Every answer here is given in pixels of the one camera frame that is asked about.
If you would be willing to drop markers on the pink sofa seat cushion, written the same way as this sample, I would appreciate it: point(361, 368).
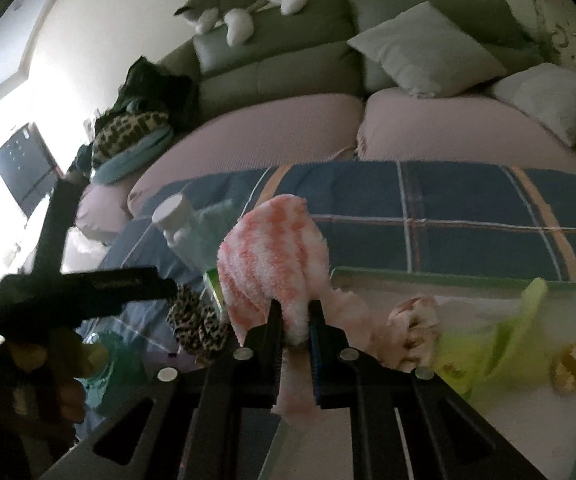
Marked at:
point(268, 130)
point(442, 120)
point(103, 205)

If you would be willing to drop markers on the leopard print scrunchie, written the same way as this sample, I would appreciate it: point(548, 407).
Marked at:
point(193, 325)

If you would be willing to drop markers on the dark patterned pillow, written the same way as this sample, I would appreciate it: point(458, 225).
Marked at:
point(128, 130)

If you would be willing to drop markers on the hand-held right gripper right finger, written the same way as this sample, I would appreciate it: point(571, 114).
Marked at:
point(317, 375)

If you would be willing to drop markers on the dark cabinet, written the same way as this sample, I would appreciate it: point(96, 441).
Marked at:
point(23, 165)

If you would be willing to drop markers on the dark teal cloth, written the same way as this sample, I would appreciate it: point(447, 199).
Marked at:
point(82, 162)

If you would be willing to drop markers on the white tray with teal rim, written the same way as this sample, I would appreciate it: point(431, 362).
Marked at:
point(527, 430)

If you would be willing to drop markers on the pale teal tissue pack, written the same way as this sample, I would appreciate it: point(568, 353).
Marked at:
point(205, 240)

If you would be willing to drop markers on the pink striped fluffy towel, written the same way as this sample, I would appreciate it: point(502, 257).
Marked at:
point(273, 255)

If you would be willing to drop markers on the person's left hand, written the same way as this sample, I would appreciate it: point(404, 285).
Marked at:
point(58, 360)

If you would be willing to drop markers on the dark clothes pile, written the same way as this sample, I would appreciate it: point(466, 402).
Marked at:
point(148, 85)

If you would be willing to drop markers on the pale pink cloth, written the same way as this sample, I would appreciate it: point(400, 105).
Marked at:
point(352, 315)

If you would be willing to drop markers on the small orange cloth item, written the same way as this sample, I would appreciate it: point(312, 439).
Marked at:
point(567, 367)

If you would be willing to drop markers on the white plastic bottle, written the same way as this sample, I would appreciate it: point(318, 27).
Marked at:
point(173, 215)

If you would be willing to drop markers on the grey sofa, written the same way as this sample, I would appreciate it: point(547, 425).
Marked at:
point(278, 75)

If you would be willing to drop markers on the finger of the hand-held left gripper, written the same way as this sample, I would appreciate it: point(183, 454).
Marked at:
point(160, 287)

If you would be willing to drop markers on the small grey pillow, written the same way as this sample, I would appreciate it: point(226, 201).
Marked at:
point(552, 95)

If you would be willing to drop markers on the green rolled cloth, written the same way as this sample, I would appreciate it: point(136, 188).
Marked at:
point(118, 375)

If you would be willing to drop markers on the green cloth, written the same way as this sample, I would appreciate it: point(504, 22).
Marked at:
point(118, 375)
point(507, 340)

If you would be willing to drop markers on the teal pillow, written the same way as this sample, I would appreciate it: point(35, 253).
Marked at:
point(133, 160)

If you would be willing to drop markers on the pink floral fabric scrunchie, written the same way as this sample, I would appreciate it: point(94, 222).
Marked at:
point(412, 325)

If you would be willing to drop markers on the green tissue pack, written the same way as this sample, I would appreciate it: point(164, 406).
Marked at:
point(213, 287)

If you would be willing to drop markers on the grey white plush husky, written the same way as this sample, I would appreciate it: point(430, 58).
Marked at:
point(238, 0)

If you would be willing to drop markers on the large grey pillow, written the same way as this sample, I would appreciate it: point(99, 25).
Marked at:
point(417, 45)

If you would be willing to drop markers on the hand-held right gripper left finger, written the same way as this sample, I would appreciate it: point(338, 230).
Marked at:
point(273, 360)

